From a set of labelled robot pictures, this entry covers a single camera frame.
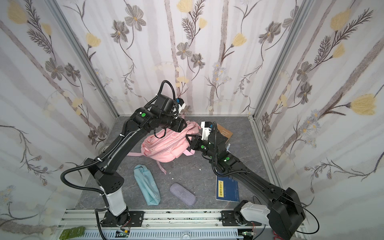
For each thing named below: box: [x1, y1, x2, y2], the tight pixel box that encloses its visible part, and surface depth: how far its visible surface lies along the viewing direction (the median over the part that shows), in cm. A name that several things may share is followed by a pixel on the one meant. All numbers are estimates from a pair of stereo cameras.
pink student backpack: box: [127, 121, 201, 175], surface depth 73 cm
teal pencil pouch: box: [133, 164, 161, 206], surface depth 82 cm
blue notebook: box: [215, 175, 240, 203], surface depth 84 cm
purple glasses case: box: [169, 183, 196, 206], surface depth 81 cm
